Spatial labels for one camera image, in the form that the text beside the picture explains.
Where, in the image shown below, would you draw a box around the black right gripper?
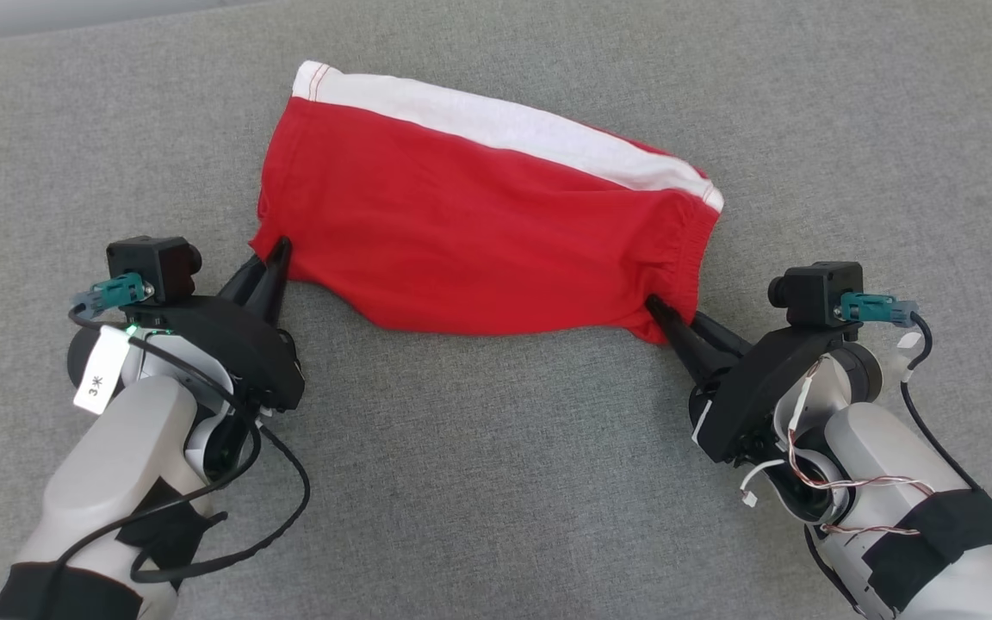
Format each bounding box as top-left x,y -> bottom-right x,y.
647,295 -> 850,463

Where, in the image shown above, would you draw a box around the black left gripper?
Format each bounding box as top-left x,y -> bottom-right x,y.
130,237 -> 306,412

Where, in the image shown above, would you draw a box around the red shorts with white stripe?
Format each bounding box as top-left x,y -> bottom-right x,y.
251,60 -> 725,345

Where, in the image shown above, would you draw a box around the white paper tag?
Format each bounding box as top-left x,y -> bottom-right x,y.
74,327 -> 131,416

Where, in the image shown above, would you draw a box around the grey fabric sofa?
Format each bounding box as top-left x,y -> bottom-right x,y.
0,0 -> 992,620

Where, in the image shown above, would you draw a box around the teal cable connector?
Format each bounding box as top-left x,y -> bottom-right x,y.
840,293 -> 919,326
74,274 -> 152,313

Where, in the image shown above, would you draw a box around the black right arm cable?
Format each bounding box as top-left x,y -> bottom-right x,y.
899,312 -> 992,569

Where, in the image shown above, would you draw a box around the red white twisted wire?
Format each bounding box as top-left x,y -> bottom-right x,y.
741,362 -> 936,535

